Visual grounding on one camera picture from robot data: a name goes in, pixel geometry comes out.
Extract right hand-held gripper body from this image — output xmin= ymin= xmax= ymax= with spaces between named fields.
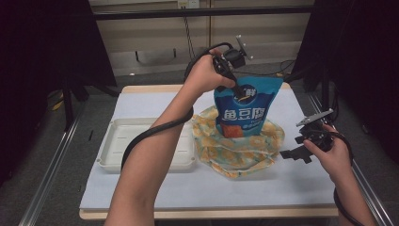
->
xmin=295 ymin=108 xmax=335 ymax=153

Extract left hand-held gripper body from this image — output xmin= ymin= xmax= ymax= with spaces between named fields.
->
xmin=213 ymin=35 xmax=254 ymax=80

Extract blue food pouch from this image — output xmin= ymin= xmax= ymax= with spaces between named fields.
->
xmin=213 ymin=74 xmax=284 ymax=139

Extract lemon print cloth bag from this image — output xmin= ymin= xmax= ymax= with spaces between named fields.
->
xmin=191 ymin=105 xmax=286 ymax=180

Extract person's right hand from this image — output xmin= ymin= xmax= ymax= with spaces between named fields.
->
xmin=302 ymin=124 xmax=354 ymax=188

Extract person's left hand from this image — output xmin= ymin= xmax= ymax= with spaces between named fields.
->
xmin=183 ymin=48 xmax=236 ymax=99

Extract black metal stand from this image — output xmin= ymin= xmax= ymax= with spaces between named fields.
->
xmin=283 ymin=60 xmax=341 ymax=124
xmin=61 ymin=74 xmax=120 ymax=132

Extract black curtain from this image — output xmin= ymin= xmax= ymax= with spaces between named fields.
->
xmin=0 ymin=0 xmax=118 ymax=186
xmin=291 ymin=0 xmax=399 ymax=166

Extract black horizontal bar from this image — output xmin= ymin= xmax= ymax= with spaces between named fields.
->
xmin=93 ymin=5 xmax=314 ymax=21

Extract wooden table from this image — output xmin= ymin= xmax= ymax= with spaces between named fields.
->
xmin=78 ymin=82 xmax=340 ymax=220

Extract white plastic tray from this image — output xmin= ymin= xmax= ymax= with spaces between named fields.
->
xmin=96 ymin=117 xmax=199 ymax=174

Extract black wall cable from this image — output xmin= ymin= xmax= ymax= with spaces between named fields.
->
xmin=183 ymin=15 xmax=296 ymax=78

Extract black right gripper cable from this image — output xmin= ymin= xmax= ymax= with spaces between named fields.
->
xmin=327 ymin=131 xmax=366 ymax=226

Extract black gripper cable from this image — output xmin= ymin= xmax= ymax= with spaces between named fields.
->
xmin=327 ymin=131 xmax=366 ymax=226
xmin=120 ymin=41 xmax=234 ymax=171

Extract white wall socket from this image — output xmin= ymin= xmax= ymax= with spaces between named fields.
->
xmin=177 ymin=0 xmax=201 ymax=9

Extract aluminium floor rail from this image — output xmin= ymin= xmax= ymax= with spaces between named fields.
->
xmin=308 ymin=92 xmax=393 ymax=226
xmin=18 ymin=109 xmax=83 ymax=226

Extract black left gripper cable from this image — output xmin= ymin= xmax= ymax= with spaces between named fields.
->
xmin=120 ymin=41 xmax=234 ymax=171

